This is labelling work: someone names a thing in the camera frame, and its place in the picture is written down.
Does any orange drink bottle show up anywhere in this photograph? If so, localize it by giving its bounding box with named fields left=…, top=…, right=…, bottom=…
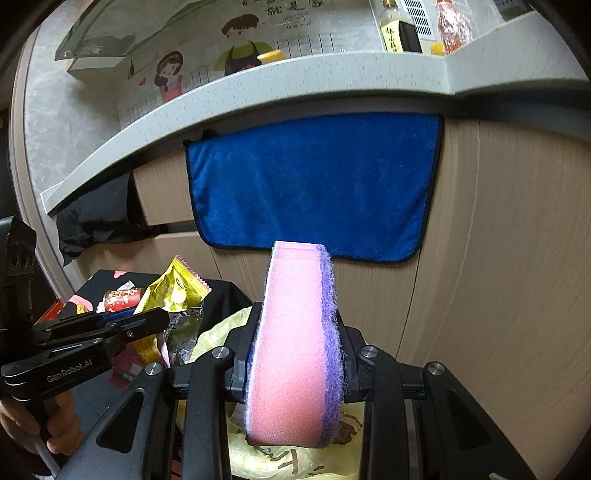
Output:
left=434, top=0, right=474, bottom=51

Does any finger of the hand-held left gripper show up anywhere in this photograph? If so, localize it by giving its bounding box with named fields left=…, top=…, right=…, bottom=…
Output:
left=44, top=308, right=171, bottom=358
left=60, top=310, right=139, bottom=326

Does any black cloth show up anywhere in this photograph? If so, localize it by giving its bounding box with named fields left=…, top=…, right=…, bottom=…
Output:
left=55, top=173, right=162, bottom=266

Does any range hood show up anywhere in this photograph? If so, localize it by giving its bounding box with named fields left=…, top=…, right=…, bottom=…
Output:
left=54, top=0, right=195, bottom=72

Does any pink purple sponge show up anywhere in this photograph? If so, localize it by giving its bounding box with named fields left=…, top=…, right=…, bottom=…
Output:
left=245, top=240, right=348, bottom=449

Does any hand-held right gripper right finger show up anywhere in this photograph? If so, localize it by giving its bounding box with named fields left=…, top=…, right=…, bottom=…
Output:
left=335, top=314, right=539, bottom=480

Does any yellow plastic bin bag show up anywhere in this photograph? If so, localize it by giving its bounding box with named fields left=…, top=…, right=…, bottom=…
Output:
left=178, top=307, right=365, bottom=480

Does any red doormat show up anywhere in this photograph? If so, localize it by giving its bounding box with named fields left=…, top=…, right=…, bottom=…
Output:
left=34, top=302, right=65, bottom=324

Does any soy sauce bottle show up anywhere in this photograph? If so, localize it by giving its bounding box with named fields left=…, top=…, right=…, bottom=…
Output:
left=369, top=0, right=423, bottom=54

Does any cartoon wall poster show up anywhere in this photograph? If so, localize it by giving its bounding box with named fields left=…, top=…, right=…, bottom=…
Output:
left=117, top=0, right=384, bottom=130

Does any black pink printed tablecloth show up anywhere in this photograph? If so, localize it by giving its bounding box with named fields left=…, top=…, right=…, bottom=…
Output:
left=60, top=270, right=254, bottom=480

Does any grey stone countertop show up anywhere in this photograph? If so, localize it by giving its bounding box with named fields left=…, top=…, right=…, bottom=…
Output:
left=41, top=11, right=591, bottom=217

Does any silver foil wrapper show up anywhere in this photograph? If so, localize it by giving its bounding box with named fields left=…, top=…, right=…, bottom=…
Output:
left=166, top=311, right=204, bottom=365

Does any red plastic bag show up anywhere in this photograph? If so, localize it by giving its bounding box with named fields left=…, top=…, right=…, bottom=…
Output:
left=108, top=342, right=162, bottom=393

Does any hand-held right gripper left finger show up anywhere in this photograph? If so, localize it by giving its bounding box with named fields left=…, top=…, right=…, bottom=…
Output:
left=55, top=302, right=264, bottom=480

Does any gold snack wrapper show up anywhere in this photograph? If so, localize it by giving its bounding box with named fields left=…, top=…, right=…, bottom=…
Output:
left=134, top=256, right=211, bottom=365

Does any red drink can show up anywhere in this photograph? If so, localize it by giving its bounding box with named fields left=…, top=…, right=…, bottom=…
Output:
left=102, top=286, right=146, bottom=312

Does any person's left hand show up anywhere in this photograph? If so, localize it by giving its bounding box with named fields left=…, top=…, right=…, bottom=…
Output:
left=0, top=392, right=86, bottom=455

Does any blue towel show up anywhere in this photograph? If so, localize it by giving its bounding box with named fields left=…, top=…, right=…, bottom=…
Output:
left=184, top=113, right=445, bottom=265

